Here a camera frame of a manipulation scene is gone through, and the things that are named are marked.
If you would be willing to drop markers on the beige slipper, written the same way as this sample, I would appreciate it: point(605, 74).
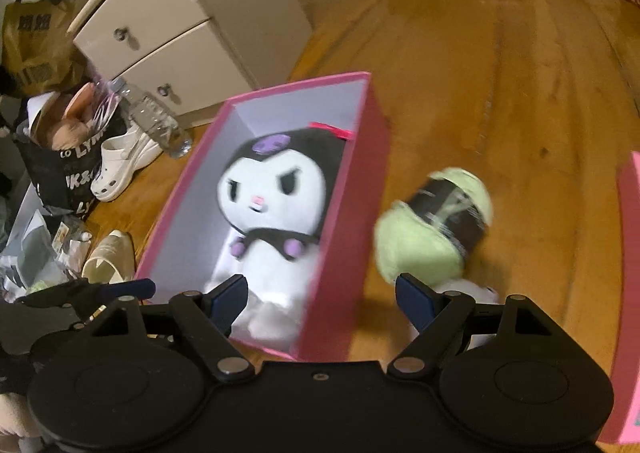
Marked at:
point(112, 261)

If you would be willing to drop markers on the pink SRSOO box lid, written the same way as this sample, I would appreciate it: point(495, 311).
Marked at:
point(623, 425)

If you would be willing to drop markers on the white panda plush ball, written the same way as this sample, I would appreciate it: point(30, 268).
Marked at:
point(483, 300)

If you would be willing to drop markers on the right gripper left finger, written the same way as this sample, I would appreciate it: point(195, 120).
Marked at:
point(205, 321)

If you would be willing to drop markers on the pink open box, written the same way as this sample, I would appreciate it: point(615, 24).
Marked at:
point(186, 242)

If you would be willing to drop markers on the white clog shoe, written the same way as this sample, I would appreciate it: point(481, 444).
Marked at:
point(121, 158)

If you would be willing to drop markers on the green yarn ball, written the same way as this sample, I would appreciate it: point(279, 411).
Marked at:
point(433, 234)

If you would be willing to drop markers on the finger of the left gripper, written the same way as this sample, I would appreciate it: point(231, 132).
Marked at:
point(86, 298)

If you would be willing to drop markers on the Kuromi plush doll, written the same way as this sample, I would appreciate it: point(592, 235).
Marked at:
point(274, 194)

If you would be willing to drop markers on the beige drawer cabinet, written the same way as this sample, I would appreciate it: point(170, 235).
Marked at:
point(193, 54)

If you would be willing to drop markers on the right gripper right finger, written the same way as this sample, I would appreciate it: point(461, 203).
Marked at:
point(439, 320)

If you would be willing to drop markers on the clear plastic water bottle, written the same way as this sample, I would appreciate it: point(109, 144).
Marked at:
point(153, 117)

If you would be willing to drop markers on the black printed tote bag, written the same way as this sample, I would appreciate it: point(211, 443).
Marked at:
point(60, 142)

